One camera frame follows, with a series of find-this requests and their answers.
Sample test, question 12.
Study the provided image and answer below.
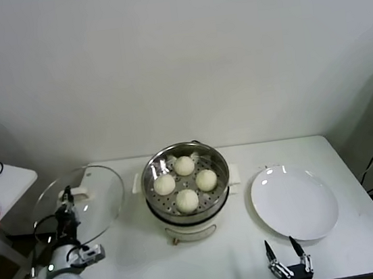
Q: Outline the white round plate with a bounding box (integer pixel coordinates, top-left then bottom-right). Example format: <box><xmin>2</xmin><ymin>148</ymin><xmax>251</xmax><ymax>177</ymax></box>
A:
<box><xmin>246</xmin><ymin>159</ymin><xmax>342</xmax><ymax>248</ymax></box>

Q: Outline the white side table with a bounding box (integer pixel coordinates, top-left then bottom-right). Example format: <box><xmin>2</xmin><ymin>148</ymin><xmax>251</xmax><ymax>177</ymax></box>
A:
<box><xmin>0</xmin><ymin>153</ymin><xmax>52</xmax><ymax>279</ymax></box>

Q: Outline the cream electric cooker base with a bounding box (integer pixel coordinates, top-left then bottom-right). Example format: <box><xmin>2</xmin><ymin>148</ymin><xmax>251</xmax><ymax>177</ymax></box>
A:
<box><xmin>130</xmin><ymin>159</ymin><xmax>249</xmax><ymax>251</ymax></box>

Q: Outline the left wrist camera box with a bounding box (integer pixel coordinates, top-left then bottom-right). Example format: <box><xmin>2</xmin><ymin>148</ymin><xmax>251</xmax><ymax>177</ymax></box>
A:
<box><xmin>68</xmin><ymin>243</ymin><xmax>106</xmax><ymax>269</ymax></box>

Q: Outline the white steamed baozi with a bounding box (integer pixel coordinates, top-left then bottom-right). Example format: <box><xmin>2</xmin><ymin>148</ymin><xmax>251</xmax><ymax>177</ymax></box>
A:
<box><xmin>194</xmin><ymin>168</ymin><xmax>219</xmax><ymax>193</ymax></box>
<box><xmin>152</xmin><ymin>173</ymin><xmax>177</xmax><ymax>197</ymax></box>
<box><xmin>174</xmin><ymin>188</ymin><xmax>201</xmax><ymax>215</ymax></box>
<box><xmin>172</xmin><ymin>154</ymin><xmax>196</xmax><ymax>178</ymax></box>

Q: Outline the glass pot lid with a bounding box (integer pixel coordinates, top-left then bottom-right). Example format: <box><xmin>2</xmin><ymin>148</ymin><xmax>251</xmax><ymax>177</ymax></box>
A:
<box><xmin>26</xmin><ymin>160</ymin><xmax>131</xmax><ymax>251</ymax></box>

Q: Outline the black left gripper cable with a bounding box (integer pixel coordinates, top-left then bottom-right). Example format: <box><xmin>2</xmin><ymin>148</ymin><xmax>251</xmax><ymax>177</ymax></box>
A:
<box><xmin>25</xmin><ymin>211</ymin><xmax>66</xmax><ymax>268</ymax></box>

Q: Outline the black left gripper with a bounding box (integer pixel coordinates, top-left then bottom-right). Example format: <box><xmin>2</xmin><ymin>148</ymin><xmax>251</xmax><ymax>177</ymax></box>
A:
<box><xmin>51</xmin><ymin>184</ymin><xmax>84</xmax><ymax>238</ymax></box>

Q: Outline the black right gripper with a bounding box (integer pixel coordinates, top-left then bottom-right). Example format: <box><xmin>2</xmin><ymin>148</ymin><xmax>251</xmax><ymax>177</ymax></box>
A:
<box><xmin>263</xmin><ymin>232</ymin><xmax>316</xmax><ymax>279</ymax></box>

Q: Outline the stainless steel steamer basket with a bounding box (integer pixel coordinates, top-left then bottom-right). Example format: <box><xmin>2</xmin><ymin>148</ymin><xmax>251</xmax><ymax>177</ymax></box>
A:
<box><xmin>136</xmin><ymin>136</ymin><xmax>235</xmax><ymax>229</ymax></box>

